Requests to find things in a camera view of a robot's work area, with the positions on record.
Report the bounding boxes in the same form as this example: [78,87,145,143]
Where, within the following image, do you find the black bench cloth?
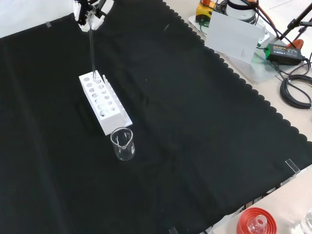
[0,0,312,234]

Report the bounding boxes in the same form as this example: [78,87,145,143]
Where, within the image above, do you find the clear glass rod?
[88,13,97,81]

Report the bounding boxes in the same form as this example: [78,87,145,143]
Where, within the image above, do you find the pale board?
[206,11,266,64]

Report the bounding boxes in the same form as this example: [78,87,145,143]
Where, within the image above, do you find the clear glass beaker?
[110,126,136,161]

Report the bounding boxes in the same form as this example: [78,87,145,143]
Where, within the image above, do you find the orange clamp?
[287,39,305,50]

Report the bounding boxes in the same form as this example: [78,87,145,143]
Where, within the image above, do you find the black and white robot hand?
[73,0,115,33]

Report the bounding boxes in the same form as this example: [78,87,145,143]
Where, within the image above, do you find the orange cable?
[253,0,281,37]

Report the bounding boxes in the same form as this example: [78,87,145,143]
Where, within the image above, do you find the clear base plate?
[187,14,287,85]

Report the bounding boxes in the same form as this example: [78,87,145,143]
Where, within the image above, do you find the red ribbed ring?
[236,207,278,234]

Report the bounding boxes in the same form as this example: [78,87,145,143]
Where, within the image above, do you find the yellow stop button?
[196,0,216,23]

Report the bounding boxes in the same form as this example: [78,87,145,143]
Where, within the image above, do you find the white test tube rack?
[78,70,134,137]

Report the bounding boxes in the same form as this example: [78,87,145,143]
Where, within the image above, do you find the clear glass vessel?
[300,209,312,234]

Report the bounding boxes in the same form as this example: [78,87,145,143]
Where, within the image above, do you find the clear glass flask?
[247,214,268,234]

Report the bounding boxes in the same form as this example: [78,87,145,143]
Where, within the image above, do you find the black tripod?
[279,0,312,42]

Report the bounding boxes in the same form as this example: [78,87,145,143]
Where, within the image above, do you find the black power adapter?
[265,43,307,66]

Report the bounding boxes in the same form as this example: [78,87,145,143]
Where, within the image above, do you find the coiled black cable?
[279,75,312,110]

